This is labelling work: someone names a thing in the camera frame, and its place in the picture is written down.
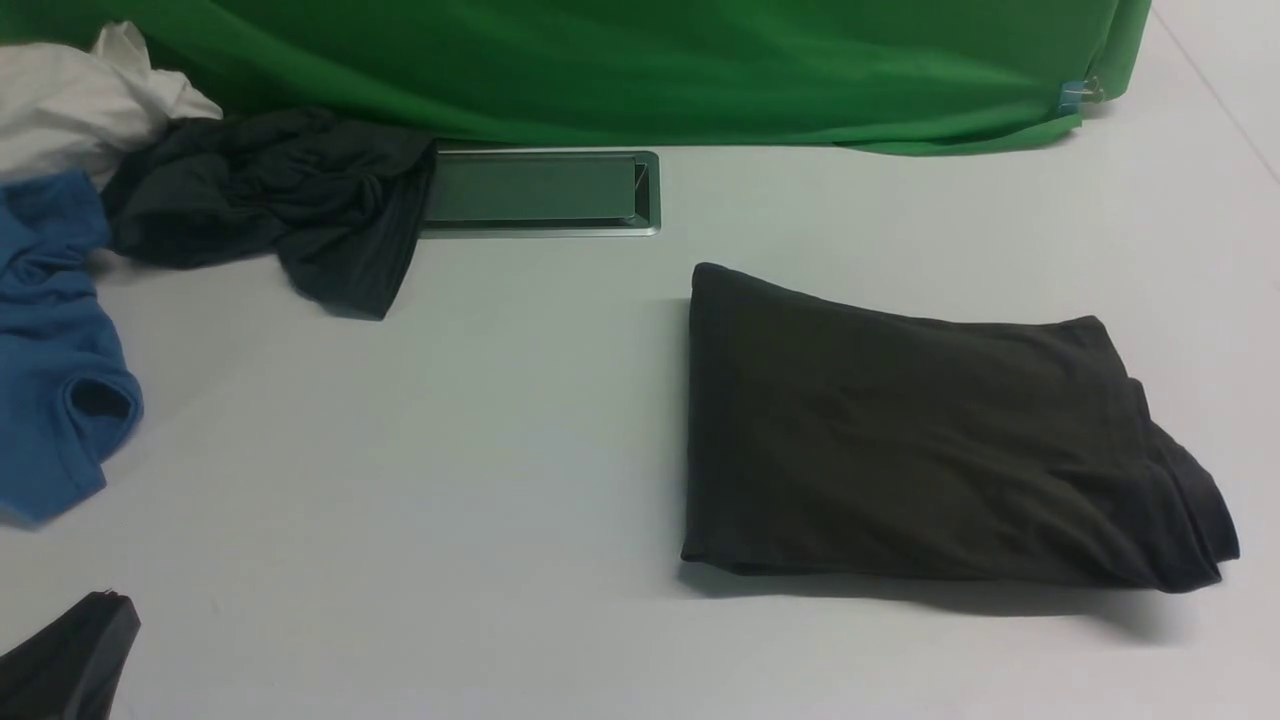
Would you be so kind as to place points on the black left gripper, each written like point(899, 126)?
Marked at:
point(72, 667)

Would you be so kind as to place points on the dark gray long-sleeve shirt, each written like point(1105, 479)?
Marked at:
point(825, 438)

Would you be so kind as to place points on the blue shirt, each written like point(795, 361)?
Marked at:
point(68, 400)

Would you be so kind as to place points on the dark teal crumpled shirt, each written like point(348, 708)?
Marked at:
point(340, 202)

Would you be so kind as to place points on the white crumpled shirt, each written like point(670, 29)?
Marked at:
point(67, 109)

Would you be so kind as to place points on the green backdrop cloth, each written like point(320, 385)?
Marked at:
point(908, 78)

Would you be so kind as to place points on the blue binder clip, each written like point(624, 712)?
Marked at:
point(1074, 95)

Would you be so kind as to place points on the metal table cable hatch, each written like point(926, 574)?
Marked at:
point(543, 193)

